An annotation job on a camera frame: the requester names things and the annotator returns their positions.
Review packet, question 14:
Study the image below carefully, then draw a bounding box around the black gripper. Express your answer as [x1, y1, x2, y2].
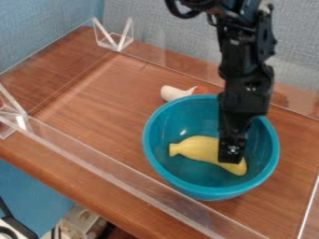
[217, 63, 273, 164]

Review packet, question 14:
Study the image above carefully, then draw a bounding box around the yellow toy banana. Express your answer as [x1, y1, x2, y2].
[168, 135, 248, 176]

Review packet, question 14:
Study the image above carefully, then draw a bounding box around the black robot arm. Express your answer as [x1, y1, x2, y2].
[208, 0, 276, 163]

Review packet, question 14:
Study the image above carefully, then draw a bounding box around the blue plastic bowl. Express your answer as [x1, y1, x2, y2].
[141, 95, 280, 201]

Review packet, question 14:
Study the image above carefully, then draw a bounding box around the small orange object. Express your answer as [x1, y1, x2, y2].
[193, 86, 209, 95]

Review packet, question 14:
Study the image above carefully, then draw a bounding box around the white toy object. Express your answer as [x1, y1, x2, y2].
[160, 85, 196, 102]

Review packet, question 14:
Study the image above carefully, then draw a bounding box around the clear acrylic back barrier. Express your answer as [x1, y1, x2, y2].
[121, 41, 319, 120]

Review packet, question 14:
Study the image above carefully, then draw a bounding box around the clear acrylic barrier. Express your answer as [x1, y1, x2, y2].
[121, 41, 319, 120]
[0, 85, 268, 239]

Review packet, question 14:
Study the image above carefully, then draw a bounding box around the clear acrylic front barrier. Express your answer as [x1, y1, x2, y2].
[0, 85, 268, 239]

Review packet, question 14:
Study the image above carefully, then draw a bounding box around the white power strip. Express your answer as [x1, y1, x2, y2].
[49, 204, 108, 239]

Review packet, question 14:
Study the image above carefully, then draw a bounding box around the black chair part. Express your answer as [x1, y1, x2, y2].
[0, 197, 38, 239]

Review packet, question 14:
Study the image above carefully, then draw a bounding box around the black cable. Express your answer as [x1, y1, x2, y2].
[163, 0, 216, 20]

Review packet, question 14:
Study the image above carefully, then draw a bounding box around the clear acrylic corner bracket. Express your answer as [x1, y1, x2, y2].
[92, 18, 133, 52]

